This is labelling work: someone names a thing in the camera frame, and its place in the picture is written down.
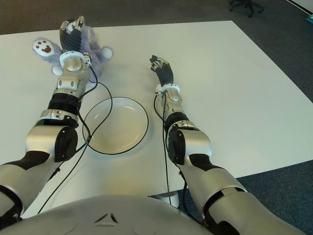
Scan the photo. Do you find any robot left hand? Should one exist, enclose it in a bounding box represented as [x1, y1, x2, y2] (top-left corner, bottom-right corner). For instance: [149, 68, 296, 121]
[59, 15, 86, 54]

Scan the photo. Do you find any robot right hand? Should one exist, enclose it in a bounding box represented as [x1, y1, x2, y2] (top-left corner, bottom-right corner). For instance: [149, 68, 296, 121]
[149, 54, 175, 87]

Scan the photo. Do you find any purple plush bunny doll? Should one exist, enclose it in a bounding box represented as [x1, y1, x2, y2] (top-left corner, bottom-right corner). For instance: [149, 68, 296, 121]
[31, 25, 115, 88]

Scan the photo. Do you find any white plate black rim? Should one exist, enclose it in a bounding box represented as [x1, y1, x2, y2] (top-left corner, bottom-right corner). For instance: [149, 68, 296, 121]
[82, 96, 149, 155]

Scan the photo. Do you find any black office chair base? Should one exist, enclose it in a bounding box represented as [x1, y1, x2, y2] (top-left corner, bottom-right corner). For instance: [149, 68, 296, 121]
[229, 0, 265, 18]

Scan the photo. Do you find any white table leg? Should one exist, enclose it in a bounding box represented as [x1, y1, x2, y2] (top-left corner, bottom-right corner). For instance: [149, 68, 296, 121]
[146, 190, 181, 209]

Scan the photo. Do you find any silver robot torso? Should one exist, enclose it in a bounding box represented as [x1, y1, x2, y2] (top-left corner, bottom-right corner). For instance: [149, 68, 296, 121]
[0, 194, 211, 235]

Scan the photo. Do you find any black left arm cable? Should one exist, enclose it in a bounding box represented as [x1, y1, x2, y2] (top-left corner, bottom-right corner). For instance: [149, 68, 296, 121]
[36, 66, 113, 215]

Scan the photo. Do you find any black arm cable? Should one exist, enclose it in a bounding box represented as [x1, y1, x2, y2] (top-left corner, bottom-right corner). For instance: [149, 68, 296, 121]
[36, 66, 113, 215]
[153, 94, 172, 204]

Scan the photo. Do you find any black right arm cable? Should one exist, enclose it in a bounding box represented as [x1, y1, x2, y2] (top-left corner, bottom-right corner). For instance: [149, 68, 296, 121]
[153, 94, 172, 204]

